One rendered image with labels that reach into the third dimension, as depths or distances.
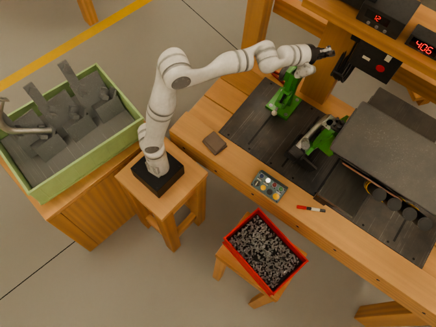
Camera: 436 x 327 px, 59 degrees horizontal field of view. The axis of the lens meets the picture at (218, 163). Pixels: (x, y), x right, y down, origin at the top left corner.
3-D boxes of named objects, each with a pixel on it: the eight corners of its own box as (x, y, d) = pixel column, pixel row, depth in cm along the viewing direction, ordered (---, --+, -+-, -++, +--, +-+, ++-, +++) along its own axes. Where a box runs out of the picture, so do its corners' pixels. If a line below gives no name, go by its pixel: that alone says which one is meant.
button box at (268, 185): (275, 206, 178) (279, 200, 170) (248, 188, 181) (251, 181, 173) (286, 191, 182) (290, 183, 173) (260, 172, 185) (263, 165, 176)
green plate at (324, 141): (321, 162, 168) (348, 148, 148) (307, 150, 168) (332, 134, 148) (334, 143, 172) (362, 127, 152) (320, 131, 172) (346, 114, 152)
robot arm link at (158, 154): (134, 122, 147) (142, 143, 163) (137, 143, 143) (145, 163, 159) (158, 118, 148) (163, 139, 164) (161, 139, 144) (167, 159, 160)
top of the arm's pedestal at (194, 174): (162, 222, 179) (161, 220, 175) (115, 179, 186) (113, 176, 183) (208, 175, 189) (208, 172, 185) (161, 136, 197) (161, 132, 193)
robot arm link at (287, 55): (304, 65, 128) (296, 41, 129) (270, 68, 120) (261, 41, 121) (290, 74, 134) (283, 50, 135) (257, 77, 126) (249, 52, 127)
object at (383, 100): (388, 186, 181) (427, 156, 150) (332, 151, 187) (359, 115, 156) (405, 158, 187) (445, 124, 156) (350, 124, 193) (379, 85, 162)
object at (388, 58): (385, 85, 149) (404, 61, 135) (347, 63, 152) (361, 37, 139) (399, 65, 153) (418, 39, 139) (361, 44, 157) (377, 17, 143)
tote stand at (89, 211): (90, 252, 251) (45, 220, 179) (45, 196, 265) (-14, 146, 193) (169, 186, 272) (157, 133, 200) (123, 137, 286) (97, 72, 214)
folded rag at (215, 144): (227, 146, 186) (228, 144, 183) (215, 156, 183) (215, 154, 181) (214, 132, 189) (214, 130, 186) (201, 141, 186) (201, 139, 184)
